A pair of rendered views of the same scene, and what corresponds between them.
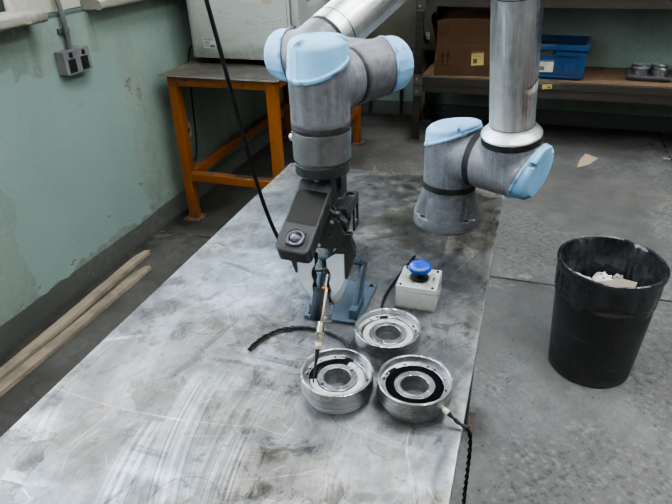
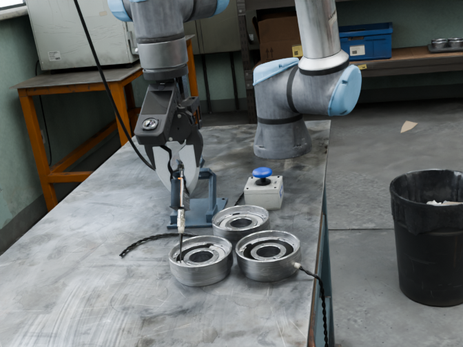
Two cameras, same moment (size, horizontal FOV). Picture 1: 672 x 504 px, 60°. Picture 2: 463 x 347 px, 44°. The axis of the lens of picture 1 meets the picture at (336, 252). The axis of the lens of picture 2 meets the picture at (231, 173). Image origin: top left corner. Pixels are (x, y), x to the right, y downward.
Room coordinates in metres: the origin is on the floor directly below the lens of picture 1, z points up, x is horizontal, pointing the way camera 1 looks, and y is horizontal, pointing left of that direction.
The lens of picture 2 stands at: (-0.19, 0.01, 1.28)
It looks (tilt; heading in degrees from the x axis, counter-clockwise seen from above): 21 degrees down; 355
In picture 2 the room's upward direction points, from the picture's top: 7 degrees counter-clockwise
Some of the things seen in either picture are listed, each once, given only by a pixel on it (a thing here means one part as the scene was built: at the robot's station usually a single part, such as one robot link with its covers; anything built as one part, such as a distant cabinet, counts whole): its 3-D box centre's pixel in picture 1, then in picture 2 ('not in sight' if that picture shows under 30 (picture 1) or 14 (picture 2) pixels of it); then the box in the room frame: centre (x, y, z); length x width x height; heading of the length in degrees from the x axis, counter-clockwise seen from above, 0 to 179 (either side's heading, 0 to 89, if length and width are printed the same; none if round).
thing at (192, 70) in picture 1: (283, 114); (129, 116); (3.49, 0.29, 0.39); 1.50 x 0.62 x 0.78; 161
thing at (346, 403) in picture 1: (337, 381); (201, 261); (0.65, 0.00, 0.82); 0.10 x 0.10 x 0.04
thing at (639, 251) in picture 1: (599, 313); (436, 238); (1.62, -0.89, 0.21); 0.34 x 0.34 x 0.43
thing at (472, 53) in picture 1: (465, 43); (285, 38); (4.24, -0.94, 0.64); 0.49 x 0.40 x 0.37; 76
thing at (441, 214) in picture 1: (448, 199); (281, 131); (1.20, -0.26, 0.85); 0.15 x 0.15 x 0.10
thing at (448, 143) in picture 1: (454, 150); (280, 87); (1.20, -0.26, 0.97); 0.13 x 0.12 x 0.14; 47
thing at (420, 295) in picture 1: (419, 286); (264, 191); (0.89, -0.15, 0.82); 0.08 x 0.07 x 0.05; 161
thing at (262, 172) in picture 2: (419, 275); (262, 180); (0.88, -0.15, 0.85); 0.04 x 0.04 x 0.05
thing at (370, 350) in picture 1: (387, 336); (241, 226); (0.75, -0.08, 0.82); 0.10 x 0.10 x 0.04
